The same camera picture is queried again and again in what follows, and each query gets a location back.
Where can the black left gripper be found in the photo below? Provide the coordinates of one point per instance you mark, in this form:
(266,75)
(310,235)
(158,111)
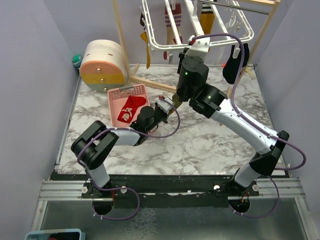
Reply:
(166,115)

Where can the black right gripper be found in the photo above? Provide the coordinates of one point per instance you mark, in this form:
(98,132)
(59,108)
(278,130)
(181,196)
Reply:
(181,55)

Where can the red sock white pattern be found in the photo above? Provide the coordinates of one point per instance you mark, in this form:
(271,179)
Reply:
(130,107)

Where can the white plastic clip hanger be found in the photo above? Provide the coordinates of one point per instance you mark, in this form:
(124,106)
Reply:
(192,8)

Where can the mustard sock striped cuff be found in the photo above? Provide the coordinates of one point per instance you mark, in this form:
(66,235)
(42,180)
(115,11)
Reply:
(207,18)

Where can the black sock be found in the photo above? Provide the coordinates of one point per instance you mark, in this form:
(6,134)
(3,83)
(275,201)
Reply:
(231,67)

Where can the green striped sock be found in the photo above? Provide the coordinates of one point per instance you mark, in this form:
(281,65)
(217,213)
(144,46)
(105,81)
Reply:
(175,102)

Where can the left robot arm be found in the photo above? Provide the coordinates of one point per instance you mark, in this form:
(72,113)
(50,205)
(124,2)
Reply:
(94,145)

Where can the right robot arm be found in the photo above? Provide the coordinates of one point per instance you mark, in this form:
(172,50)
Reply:
(212,103)

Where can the maroon cream striped sock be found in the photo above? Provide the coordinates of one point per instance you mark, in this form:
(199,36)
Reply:
(177,15)

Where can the mustard yellow sock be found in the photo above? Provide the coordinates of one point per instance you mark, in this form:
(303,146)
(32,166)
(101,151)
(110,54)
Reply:
(144,37)

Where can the pink perforated plastic basket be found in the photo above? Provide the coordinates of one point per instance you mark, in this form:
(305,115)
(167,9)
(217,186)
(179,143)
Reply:
(117,98)

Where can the round pastel drawer cabinet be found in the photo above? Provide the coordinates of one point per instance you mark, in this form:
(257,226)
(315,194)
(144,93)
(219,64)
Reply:
(103,67)

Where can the blue storage bin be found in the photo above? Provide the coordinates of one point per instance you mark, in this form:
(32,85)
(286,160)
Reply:
(56,234)

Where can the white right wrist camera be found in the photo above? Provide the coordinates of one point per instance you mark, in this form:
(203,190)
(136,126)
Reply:
(198,47)

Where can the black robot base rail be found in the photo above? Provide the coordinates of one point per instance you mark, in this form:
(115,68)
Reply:
(155,191)

